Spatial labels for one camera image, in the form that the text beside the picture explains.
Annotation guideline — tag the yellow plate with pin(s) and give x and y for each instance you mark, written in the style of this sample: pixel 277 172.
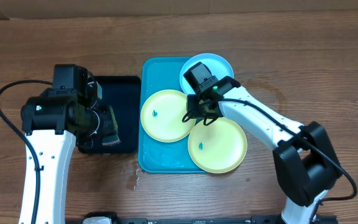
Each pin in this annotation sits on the yellow plate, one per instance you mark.
pixel 219 147
pixel 161 116

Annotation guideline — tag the blue plastic tray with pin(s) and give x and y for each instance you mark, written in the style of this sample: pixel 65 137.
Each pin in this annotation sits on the blue plastic tray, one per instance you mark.
pixel 163 73

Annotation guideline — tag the black plastic tray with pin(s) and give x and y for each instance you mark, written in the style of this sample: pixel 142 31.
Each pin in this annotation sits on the black plastic tray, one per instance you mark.
pixel 122 93

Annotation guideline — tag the green scrubbing sponge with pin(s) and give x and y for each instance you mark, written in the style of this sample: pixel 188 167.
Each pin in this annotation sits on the green scrubbing sponge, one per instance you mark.
pixel 110 129

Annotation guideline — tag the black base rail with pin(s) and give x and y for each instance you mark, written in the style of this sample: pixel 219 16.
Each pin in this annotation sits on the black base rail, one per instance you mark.
pixel 112 217

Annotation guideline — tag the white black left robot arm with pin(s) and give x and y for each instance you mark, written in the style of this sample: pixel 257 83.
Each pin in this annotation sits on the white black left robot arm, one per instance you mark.
pixel 63 117

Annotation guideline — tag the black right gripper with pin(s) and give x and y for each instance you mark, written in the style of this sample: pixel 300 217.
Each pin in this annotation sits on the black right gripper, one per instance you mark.
pixel 195 111

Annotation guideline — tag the light blue plate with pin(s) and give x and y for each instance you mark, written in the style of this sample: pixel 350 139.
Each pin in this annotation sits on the light blue plate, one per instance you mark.
pixel 217 65

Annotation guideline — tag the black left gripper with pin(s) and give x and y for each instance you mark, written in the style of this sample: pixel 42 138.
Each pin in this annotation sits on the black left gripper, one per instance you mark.
pixel 102 109

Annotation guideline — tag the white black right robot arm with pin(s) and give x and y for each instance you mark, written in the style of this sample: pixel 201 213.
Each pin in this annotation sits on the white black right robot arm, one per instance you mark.
pixel 306 164

